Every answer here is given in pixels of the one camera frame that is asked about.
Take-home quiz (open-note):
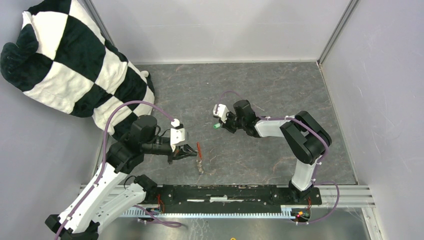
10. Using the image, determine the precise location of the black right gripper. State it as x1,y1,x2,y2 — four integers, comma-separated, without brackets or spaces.
219,110,246,134

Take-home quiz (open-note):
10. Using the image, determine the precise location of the metal key holder red handle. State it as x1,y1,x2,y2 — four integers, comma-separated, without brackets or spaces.
196,142,205,175

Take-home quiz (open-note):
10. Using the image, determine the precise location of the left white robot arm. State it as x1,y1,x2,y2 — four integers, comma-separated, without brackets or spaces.
45,115,198,240

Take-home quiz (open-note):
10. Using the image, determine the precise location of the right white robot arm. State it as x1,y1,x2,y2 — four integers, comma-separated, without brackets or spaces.
213,99,332,204

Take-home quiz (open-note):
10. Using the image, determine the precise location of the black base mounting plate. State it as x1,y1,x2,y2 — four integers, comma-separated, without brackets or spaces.
142,184,323,214

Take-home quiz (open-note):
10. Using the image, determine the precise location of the checkered black white plush cloth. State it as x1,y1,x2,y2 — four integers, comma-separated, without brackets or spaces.
0,0,155,139

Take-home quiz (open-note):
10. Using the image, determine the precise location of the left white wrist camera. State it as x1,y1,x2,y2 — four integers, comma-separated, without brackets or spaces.
170,118,188,147

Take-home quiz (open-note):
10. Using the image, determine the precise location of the slotted grey cable duct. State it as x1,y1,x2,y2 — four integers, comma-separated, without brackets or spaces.
119,205,292,220

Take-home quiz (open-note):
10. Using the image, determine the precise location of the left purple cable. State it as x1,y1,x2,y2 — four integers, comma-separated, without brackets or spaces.
54,100,178,240

